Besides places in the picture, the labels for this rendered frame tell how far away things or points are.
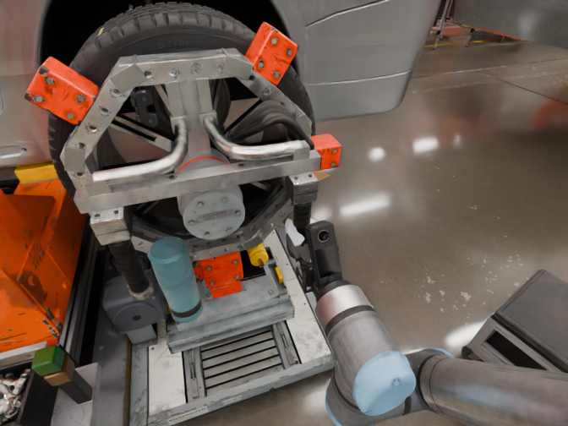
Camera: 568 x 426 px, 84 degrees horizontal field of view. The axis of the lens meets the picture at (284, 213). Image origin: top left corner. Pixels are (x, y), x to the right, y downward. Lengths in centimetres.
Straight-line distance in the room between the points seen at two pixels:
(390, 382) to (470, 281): 143
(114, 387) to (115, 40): 107
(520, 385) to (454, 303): 127
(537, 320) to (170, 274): 116
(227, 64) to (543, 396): 68
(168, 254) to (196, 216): 15
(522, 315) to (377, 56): 103
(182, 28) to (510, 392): 78
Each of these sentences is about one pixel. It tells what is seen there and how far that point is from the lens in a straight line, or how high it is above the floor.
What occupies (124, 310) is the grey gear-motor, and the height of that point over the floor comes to 37.
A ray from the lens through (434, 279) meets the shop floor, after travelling 180.
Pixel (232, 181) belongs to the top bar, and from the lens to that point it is 57.
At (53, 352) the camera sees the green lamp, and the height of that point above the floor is 66.
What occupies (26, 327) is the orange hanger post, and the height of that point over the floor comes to 59.
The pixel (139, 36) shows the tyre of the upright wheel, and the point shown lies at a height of 115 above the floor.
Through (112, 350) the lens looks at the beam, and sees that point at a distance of 143.
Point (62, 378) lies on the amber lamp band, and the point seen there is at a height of 59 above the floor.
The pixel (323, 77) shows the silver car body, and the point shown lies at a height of 92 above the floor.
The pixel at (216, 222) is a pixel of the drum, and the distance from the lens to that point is 68.
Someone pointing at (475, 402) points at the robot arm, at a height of 84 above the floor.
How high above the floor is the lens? 128
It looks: 40 degrees down
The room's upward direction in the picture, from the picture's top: straight up
